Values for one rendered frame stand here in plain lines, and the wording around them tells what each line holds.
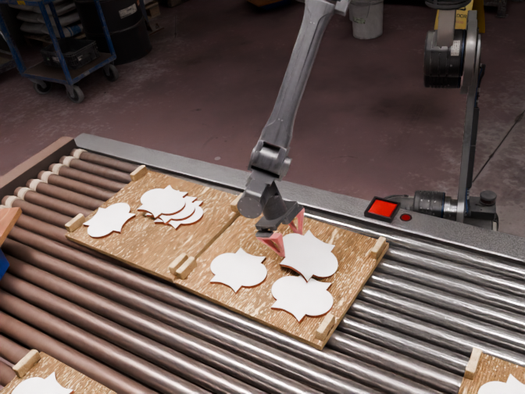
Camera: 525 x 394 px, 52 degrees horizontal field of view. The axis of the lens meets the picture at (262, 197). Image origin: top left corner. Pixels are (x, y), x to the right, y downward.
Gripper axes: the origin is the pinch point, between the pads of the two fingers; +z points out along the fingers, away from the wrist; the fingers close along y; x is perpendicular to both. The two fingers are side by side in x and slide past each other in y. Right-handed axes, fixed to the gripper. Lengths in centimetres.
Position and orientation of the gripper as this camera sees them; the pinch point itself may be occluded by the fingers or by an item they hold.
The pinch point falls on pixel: (290, 243)
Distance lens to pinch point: 131.7
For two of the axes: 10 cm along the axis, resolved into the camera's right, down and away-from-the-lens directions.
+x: -7.2, 0.1, 6.9
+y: 5.7, -5.7, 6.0
